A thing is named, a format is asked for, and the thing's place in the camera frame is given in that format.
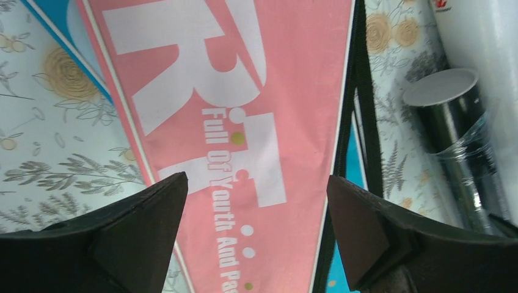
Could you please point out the black shuttlecock tube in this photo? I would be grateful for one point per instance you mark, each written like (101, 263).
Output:
(451, 122)

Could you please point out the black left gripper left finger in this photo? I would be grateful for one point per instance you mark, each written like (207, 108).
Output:
(125, 246)

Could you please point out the white cardboard tube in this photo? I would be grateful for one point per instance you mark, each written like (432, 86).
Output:
(482, 34)

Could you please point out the pink racket cover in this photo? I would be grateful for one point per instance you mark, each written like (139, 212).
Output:
(245, 98)

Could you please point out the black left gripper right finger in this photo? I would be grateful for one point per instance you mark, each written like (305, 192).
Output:
(387, 248)

